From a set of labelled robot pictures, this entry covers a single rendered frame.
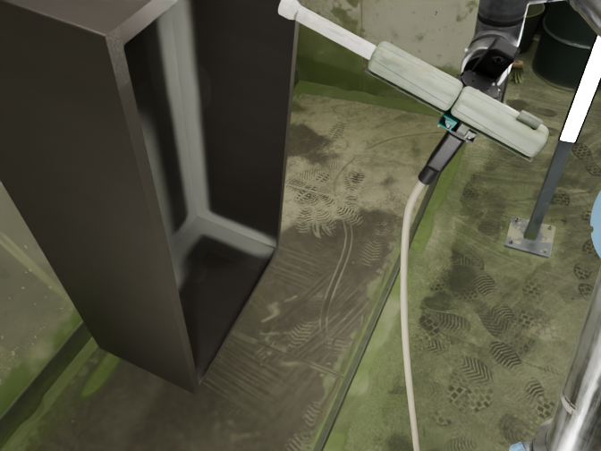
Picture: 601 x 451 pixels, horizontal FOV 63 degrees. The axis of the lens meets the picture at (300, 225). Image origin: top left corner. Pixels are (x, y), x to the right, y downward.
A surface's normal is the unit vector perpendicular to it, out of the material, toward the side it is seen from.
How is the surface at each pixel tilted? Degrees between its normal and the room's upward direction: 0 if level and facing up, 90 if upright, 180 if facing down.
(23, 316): 57
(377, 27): 90
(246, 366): 0
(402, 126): 0
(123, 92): 102
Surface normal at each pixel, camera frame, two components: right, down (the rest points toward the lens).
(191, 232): 0.08, -0.60
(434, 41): -0.43, 0.70
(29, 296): 0.69, -0.14
